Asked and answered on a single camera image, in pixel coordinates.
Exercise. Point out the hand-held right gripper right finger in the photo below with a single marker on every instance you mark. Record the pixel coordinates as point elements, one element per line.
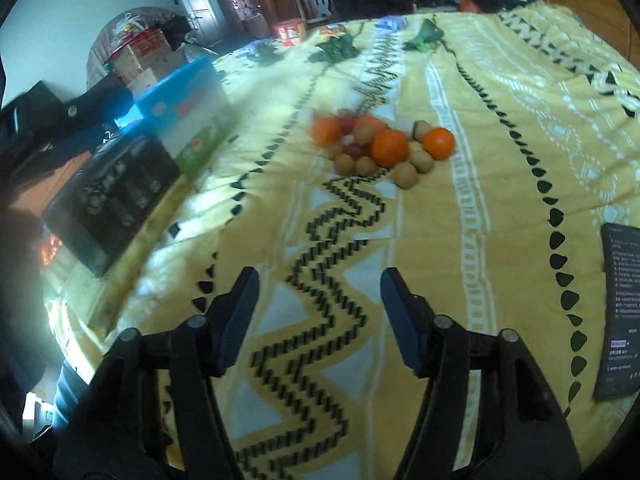
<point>402,320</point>

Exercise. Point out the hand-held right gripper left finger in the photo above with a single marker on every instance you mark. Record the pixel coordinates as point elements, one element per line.
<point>235,320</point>

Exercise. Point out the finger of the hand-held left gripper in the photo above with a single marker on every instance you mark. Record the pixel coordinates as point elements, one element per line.
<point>100,105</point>

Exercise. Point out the brown cardboard box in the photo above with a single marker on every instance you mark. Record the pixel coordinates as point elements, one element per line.
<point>137,72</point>

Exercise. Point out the round red striped tabletop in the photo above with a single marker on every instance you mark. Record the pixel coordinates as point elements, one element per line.
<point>99,45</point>

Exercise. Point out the yellow patterned blanket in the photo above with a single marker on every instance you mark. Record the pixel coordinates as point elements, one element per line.
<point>450,260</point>

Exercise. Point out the red gift box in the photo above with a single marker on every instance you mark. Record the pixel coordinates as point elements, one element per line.
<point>145,42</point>

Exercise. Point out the blue and green carton box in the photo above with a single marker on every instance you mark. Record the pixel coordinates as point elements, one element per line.
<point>195,110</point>

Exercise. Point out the black printed box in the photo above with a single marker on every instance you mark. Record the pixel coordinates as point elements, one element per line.
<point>110,200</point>

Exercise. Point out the black bag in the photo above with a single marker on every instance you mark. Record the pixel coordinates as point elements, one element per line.
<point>172,30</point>

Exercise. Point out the dark wooden door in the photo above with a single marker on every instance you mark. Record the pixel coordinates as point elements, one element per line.
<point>200,5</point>

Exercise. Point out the pile of mixed fruit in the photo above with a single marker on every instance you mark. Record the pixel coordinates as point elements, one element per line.
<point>404,175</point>

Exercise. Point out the green leafy vegetable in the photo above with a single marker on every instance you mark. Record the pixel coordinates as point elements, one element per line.
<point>425,37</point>
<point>262,51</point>
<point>340,47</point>

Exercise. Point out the red cherry tomato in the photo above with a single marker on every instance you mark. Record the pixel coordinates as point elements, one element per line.
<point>355,150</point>
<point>346,125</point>

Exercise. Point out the person's blue jeans leg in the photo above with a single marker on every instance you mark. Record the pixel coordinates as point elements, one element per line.
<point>70,395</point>

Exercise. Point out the white plastic wrapper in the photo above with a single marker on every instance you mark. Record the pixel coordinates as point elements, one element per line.
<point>405,123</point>

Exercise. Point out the red snack box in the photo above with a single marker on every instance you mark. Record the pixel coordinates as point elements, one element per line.
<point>290,32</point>

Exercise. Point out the orange snack packet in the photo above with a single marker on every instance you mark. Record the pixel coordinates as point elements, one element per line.
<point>332,30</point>

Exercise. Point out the blue and white packet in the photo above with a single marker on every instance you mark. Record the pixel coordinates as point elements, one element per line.
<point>391,23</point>

